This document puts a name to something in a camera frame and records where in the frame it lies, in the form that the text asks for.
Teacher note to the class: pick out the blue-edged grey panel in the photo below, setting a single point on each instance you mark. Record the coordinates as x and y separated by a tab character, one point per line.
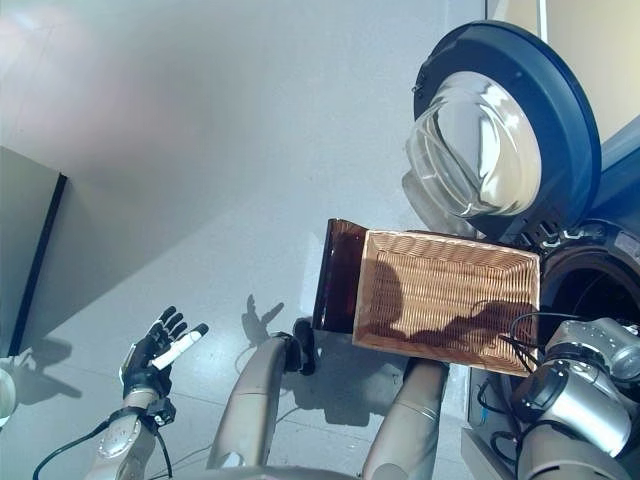
25	250

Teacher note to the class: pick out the white rounded object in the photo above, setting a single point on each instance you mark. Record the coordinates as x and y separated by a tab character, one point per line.
7	395

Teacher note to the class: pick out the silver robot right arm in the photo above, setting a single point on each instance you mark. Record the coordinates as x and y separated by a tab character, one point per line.
580	400

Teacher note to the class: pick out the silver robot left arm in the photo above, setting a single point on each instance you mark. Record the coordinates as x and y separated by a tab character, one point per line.
120	445

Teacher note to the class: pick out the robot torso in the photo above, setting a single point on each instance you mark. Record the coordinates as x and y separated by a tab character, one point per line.
280	474

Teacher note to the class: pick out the woven wicker laundry basket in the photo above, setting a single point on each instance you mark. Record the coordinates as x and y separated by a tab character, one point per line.
440	280

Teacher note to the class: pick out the round washing machine door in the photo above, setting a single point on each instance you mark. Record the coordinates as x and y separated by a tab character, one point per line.
570	100

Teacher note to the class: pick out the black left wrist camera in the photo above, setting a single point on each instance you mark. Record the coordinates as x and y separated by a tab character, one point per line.
162	412

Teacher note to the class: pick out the robot right leg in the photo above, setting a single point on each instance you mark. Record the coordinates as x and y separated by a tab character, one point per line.
410	415

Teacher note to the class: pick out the glossy dark brown stool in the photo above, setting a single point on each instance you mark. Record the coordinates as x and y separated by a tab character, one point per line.
342	280

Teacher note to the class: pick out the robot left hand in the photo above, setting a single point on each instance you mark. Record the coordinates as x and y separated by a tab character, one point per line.
142	370

